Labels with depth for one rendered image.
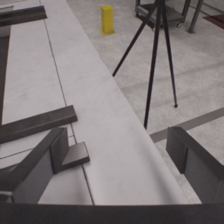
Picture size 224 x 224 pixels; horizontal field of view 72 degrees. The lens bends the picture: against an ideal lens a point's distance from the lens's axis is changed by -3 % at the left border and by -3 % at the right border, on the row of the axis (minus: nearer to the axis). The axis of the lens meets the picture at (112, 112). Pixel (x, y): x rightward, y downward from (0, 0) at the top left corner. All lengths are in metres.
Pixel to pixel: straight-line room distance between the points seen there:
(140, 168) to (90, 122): 0.11
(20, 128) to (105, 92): 0.17
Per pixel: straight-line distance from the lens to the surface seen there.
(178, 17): 2.82
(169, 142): 0.16
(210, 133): 1.46
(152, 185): 0.24
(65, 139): 0.16
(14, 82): 0.43
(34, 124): 0.29
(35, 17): 0.73
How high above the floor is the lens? 1.07
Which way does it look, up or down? 51 degrees down
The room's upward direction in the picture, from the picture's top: 1 degrees counter-clockwise
